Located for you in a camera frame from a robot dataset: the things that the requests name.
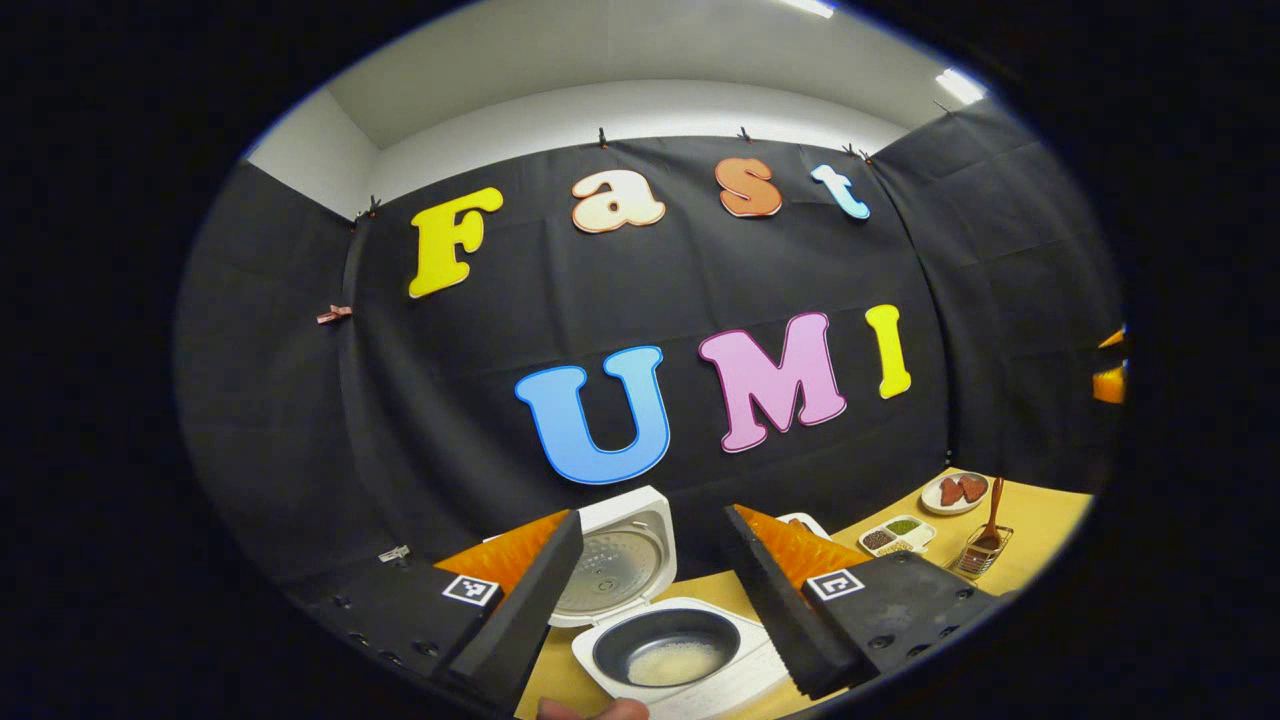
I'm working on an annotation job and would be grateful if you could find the white round plate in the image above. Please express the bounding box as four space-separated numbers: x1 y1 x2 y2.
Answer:
920 470 991 516

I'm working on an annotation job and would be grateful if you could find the black backdrop cloth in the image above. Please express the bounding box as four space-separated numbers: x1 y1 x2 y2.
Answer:
175 98 1126 591

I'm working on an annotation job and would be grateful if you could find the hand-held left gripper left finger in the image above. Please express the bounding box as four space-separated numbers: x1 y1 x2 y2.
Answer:
298 508 586 716

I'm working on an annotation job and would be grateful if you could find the short ceiling light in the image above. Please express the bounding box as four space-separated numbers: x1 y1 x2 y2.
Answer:
935 67 988 106

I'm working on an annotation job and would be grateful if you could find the white divided grain dish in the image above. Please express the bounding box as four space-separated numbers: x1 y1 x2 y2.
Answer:
858 515 938 558

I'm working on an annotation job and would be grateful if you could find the brown wooden spoon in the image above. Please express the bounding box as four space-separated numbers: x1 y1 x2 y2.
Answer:
972 477 1006 553

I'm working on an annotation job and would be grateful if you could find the white rice cooker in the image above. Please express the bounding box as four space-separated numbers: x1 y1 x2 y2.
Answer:
485 485 801 720

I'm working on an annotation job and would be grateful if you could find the white rice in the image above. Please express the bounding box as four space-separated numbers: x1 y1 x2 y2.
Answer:
625 640 726 688

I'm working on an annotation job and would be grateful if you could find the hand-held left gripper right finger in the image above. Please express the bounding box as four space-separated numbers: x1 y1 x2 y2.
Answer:
722 503 1006 701

